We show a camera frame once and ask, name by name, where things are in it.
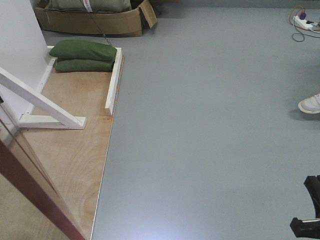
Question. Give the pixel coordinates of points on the olive woven sack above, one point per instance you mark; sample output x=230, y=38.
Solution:
x=91, y=6

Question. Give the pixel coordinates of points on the upper green sandbag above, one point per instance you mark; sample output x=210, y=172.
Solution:
x=83, y=49

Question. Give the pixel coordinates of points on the lower green sandbag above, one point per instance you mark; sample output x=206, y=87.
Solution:
x=83, y=65

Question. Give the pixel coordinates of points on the plywood base board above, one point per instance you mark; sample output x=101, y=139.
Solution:
x=69, y=163

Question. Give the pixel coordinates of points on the white wooden door frame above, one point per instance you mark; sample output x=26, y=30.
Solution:
x=25, y=67

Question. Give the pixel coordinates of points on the open cardboard box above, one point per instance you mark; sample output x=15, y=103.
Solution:
x=128, y=23

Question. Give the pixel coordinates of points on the white power strip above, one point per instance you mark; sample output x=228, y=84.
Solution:
x=302, y=23

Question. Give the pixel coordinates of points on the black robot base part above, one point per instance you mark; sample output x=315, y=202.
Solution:
x=309, y=226

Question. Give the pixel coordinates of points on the white sneaker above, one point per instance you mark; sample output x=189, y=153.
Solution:
x=310, y=105

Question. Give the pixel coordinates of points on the brown wooden door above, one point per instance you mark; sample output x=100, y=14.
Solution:
x=23, y=181

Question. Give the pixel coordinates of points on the green sandbag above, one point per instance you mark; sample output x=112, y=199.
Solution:
x=83, y=65
x=83, y=49

